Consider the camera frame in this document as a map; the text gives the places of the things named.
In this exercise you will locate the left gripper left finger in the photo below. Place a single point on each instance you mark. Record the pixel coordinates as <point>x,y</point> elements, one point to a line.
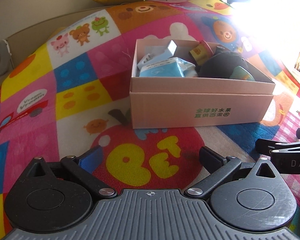
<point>80,171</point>

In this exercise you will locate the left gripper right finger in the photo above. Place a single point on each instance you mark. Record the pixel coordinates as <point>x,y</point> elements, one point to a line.
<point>221,170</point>

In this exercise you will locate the black plush toy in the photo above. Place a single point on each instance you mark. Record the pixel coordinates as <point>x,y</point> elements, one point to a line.
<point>221,65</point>

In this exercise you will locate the blue tissue pack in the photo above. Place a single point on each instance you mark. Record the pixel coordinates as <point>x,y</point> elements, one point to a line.
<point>172,67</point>

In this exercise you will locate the pink lid yellow cup toy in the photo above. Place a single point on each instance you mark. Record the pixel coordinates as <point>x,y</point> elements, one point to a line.
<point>201,53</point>

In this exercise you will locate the pink cardboard box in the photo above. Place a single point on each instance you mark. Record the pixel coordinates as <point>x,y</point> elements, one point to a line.
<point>170,102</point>

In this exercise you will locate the white blue small carton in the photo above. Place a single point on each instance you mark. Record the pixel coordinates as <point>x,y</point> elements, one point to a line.
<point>156,53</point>

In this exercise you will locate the beige sofa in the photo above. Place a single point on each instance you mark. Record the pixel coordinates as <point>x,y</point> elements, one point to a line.
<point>23,43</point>

